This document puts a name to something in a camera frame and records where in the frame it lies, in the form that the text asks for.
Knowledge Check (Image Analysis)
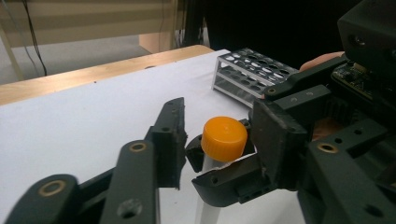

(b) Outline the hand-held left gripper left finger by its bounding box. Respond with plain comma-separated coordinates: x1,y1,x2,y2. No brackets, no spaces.
144,97,188,190

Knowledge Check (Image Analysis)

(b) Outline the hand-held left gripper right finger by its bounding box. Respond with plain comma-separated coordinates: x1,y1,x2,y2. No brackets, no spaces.
250,99,310,191

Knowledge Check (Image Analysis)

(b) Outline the orange capped clear tube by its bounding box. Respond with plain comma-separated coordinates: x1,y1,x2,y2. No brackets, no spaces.
194,116,249,224

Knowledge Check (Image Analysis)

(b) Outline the metal tube rack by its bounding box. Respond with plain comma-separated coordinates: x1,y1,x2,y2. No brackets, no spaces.
211,47,301,109

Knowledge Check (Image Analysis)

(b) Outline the black curtain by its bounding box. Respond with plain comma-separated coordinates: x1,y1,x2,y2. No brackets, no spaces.
183,0,363,71

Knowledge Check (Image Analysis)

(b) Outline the wooden table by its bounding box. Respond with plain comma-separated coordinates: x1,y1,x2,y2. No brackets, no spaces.
0,44,216,106

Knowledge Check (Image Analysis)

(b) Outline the light wooden desk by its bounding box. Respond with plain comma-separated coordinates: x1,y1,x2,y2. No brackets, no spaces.
0,0,179,82

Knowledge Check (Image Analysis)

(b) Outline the black cable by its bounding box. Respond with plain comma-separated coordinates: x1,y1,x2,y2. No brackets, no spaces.
21,0,49,77

